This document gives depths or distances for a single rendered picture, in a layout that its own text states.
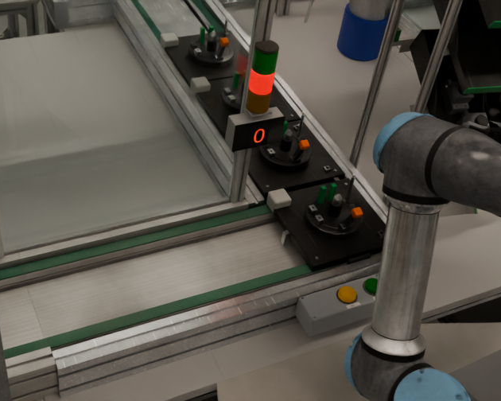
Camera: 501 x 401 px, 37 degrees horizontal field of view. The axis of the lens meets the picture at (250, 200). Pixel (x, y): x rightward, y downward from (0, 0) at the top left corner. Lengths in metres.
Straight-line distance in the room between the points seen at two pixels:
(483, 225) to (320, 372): 0.71
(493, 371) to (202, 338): 0.59
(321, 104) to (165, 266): 0.89
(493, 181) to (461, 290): 0.81
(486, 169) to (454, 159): 0.05
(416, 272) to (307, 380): 0.47
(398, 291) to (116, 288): 0.67
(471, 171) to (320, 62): 1.50
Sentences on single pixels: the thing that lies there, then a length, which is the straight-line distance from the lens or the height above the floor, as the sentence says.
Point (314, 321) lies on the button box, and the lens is 1.64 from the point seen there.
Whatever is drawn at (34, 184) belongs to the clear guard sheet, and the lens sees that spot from 1.61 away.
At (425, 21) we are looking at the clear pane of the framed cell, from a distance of 2.84.
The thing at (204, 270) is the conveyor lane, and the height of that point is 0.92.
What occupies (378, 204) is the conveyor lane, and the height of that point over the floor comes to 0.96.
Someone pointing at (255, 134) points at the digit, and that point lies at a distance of 1.66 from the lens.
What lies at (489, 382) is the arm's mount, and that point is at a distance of 1.54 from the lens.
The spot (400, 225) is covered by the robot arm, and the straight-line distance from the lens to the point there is 1.28.
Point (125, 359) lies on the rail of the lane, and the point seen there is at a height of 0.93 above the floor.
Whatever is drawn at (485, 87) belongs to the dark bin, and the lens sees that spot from 1.70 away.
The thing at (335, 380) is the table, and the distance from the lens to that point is 1.69.
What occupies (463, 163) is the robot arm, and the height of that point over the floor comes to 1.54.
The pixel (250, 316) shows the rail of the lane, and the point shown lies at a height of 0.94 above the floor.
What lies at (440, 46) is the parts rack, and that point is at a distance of 1.72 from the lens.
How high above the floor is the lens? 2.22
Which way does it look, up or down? 43 degrees down
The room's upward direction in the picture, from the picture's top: 10 degrees clockwise
